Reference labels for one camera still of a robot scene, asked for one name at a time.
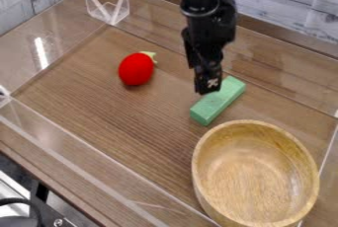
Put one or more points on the red plush strawberry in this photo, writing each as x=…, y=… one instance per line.
x=137, y=68

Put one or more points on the clear acrylic tray wall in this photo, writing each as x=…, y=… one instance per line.
x=111, y=193

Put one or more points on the light wooden bowl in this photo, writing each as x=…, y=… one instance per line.
x=254, y=175

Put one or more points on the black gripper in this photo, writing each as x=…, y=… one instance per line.
x=210, y=30

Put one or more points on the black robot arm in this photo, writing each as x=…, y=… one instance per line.
x=210, y=30

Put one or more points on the clear acrylic corner bracket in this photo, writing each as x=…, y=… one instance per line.
x=111, y=13

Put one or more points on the green rectangular block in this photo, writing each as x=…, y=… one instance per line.
x=215, y=102

